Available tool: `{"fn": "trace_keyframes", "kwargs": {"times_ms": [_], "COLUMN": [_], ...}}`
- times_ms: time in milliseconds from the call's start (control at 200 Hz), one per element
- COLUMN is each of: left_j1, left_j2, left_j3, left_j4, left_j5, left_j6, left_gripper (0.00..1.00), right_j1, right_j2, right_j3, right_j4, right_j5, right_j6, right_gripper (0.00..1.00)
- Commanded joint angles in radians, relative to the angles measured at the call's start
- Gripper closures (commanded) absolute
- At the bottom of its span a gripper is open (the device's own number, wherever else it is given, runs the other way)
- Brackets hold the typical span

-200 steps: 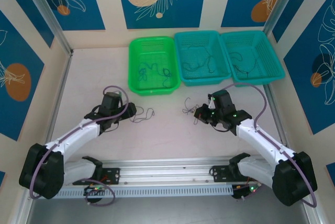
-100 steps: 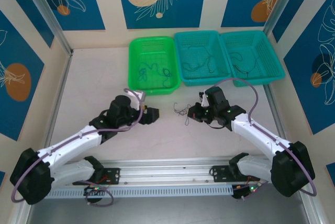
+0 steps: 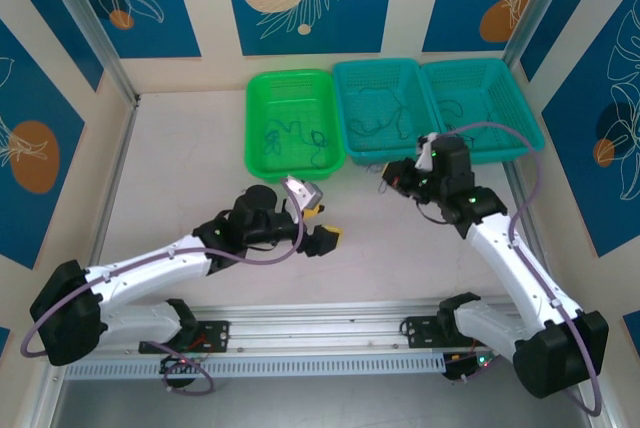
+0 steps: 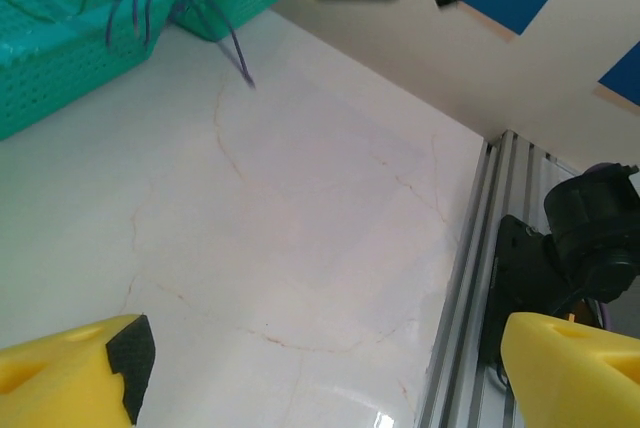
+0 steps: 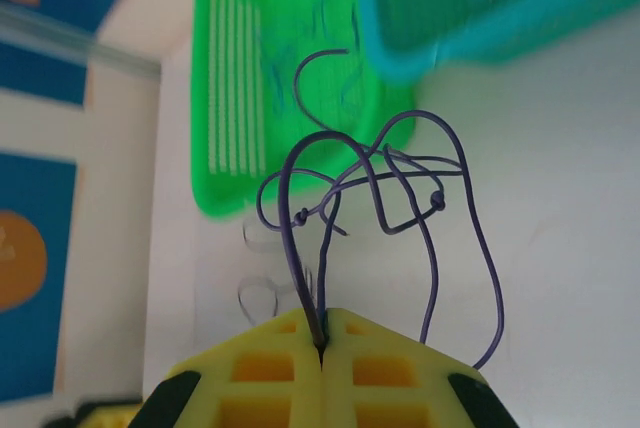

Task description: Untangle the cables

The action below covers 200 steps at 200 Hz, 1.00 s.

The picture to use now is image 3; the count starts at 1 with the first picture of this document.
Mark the black thin cable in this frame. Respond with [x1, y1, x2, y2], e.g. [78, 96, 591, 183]
[438, 99, 502, 144]
[348, 89, 415, 140]

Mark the blue thin cable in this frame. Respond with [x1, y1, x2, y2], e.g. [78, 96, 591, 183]
[262, 119, 330, 169]

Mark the teal plastic basket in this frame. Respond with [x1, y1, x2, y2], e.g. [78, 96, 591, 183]
[419, 57, 546, 168]
[332, 57, 444, 167]

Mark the green plastic basket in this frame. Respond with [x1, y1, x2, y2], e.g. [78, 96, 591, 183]
[243, 69, 346, 185]

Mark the black controller board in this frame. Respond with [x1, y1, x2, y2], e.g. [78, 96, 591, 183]
[158, 352, 202, 377]
[442, 350, 499, 385]

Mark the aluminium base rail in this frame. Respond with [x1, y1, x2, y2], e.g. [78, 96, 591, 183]
[192, 303, 447, 354]

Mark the grey slotted cable duct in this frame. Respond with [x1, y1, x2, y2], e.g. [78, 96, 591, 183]
[64, 353, 446, 380]

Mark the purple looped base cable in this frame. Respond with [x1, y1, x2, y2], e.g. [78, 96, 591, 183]
[162, 340, 217, 396]

